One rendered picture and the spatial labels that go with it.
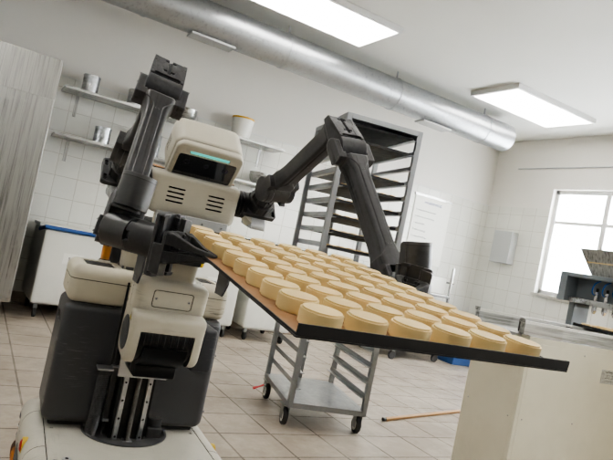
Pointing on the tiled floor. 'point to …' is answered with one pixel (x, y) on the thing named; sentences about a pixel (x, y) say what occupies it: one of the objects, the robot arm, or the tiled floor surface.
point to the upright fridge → (21, 145)
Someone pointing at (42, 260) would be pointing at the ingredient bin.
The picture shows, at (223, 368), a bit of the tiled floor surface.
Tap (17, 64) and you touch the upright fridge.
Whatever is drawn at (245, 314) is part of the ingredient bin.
